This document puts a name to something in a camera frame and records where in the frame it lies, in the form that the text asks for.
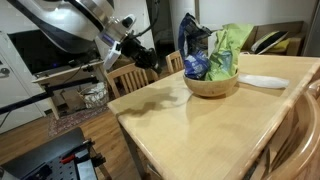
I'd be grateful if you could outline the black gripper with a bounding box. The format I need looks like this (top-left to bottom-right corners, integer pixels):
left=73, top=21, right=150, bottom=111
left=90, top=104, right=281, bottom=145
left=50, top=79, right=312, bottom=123
left=119, top=37, right=163, bottom=75

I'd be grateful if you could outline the blue potato chips bag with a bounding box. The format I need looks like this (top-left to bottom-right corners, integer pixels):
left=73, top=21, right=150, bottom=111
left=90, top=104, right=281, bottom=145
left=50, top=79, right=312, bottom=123
left=177, top=12, right=213, bottom=81

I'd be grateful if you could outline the wooden bowl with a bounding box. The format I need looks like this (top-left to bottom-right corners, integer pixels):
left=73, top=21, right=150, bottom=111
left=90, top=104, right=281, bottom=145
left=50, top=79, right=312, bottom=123
left=182, top=70, right=240, bottom=98

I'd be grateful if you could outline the green popcorn bag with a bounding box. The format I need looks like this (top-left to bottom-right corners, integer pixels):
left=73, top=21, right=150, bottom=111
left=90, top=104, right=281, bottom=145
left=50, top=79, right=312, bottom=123
left=204, top=22, right=255, bottom=82

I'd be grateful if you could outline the white paper towel roll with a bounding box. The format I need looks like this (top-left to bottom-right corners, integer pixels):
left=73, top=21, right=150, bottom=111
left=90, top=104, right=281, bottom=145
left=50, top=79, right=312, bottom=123
left=208, top=31, right=220, bottom=56

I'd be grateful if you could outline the wicker basket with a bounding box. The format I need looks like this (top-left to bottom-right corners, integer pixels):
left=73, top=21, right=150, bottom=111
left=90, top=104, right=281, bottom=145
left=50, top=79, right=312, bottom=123
left=78, top=81, right=110, bottom=109

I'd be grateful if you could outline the white wooden television stand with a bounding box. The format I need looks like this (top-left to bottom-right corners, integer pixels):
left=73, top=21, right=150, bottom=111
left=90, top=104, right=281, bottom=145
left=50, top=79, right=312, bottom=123
left=31, top=59, right=108, bottom=121

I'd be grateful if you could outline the cardboard box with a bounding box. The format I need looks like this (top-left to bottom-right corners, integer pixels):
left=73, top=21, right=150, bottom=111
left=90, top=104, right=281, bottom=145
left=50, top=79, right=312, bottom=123
left=59, top=88, right=86, bottom=113

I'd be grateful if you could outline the patterned rug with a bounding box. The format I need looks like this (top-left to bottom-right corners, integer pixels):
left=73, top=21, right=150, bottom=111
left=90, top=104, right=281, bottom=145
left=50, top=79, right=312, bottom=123
left=46, top=104, right=111, bottom=139

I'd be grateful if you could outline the striped pillow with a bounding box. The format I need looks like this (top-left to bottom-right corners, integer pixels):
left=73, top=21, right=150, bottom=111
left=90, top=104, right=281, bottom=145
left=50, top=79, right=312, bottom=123
left=250, top=30, right=290, bottom=55

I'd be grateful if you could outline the black flat television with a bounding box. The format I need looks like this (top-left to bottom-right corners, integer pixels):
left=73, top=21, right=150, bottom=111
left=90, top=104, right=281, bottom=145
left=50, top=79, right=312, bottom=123
left=7, top=29, right=101, bottom=76

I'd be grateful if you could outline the black metal stand bar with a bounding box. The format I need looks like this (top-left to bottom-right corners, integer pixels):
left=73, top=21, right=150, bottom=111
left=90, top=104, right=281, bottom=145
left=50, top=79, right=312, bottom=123
left=0, top=76, right=100, bottom=116

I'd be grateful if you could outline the yellow pillow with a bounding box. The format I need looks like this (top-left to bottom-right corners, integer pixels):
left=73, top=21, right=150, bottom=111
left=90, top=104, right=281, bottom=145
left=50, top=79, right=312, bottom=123
left=268, top=37, right=293, bottom=54

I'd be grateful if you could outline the white door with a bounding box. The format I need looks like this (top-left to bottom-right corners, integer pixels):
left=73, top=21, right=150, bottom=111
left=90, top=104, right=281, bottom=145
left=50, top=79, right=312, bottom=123
left=0, top=31, right=46, bottom=134

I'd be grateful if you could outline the brown sofa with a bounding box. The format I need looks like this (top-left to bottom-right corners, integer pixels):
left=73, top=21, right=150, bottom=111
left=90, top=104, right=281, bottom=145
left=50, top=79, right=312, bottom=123
left=239, top=20, right=306, bottom=57

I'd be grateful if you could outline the curved wooden armchair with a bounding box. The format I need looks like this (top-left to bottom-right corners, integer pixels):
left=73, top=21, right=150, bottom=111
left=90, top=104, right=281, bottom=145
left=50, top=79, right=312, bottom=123
left=244, top=79, right=320, bottom=180

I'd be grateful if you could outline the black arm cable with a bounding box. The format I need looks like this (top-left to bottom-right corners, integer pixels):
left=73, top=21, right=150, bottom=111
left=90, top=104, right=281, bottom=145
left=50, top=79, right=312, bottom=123
left=131, top=0, right=162, bottom=39

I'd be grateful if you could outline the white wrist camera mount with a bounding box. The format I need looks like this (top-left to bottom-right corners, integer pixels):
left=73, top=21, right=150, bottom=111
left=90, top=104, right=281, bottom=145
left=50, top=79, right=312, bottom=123
left=102, top=40, right=123, bottom=71

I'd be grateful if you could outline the red handled tool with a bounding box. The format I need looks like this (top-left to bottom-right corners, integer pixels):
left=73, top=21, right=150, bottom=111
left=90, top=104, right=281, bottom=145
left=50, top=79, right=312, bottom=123
left=59, top=153, right=78, bottom=165

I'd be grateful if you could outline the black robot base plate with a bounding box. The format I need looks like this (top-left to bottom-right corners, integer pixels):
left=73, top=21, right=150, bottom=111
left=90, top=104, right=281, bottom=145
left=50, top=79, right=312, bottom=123
left=0, top=126, right=113, bottom=180

